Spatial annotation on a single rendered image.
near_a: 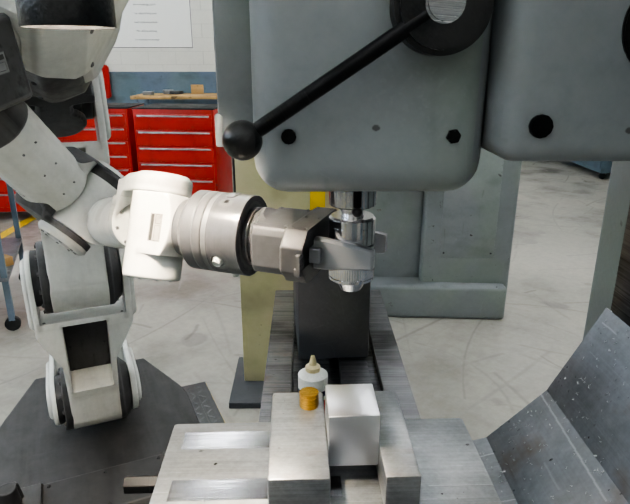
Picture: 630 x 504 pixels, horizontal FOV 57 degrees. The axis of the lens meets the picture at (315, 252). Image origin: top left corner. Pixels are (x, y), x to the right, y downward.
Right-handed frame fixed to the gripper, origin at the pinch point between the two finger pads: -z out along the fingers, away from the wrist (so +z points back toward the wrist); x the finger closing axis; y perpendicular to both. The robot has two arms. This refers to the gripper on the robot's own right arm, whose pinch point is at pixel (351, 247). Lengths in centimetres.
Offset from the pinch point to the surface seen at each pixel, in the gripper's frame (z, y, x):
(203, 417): 64, 84, 73
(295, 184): 2.0, -8.6, -10.7
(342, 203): 0.4, -5.2, -2.4
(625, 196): -28.8, -1.6, 28.7
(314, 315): 13.6, 22.1, 27.5
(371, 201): -2.1, -5.3, -1.0
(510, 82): -13.8, -16.9, -7.0
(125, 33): 579, -45, 745
